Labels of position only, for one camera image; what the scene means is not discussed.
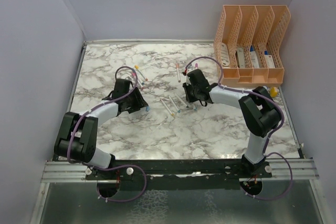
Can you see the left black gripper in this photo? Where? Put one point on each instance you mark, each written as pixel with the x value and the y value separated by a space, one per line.
pixel 139 102

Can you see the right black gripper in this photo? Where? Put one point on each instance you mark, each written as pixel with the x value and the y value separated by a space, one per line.
pixel 189 98

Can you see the green cap marker pen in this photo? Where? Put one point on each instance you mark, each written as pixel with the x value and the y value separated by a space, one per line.
pixel 174 104

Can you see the brown cap marker pen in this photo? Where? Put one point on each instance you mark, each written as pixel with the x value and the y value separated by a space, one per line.
pixel 167 108

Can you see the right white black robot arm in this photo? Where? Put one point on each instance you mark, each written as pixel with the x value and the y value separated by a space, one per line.
pixel 261 114

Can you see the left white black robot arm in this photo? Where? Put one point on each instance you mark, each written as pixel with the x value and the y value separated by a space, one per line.
pixel 77 136

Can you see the red end marker pen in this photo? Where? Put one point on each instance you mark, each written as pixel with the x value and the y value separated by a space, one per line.
pixel 138 80

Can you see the yellow cap marker pen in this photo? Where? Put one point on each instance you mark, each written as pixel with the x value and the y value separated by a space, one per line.
pixel 141 73

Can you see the white booklet in organizer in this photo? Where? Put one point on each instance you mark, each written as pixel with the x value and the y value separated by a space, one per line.
pixel 224 55

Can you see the white blue box in organizer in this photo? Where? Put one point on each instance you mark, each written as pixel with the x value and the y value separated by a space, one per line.
pixel 254 58

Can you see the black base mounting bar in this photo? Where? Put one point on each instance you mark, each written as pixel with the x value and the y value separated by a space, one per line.
pixel 230 168

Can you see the orange plastic file organizer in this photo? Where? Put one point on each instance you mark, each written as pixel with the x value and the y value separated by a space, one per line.
pixel 247 44

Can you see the yellow small bottle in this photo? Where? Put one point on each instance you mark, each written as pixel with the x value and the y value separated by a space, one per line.
pixel 274 92

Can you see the white red box in organizer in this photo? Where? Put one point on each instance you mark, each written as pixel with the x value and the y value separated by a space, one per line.
pixel 269 60

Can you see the aluminium frame rail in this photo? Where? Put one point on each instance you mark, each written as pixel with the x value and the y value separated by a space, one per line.
pixel 301 169

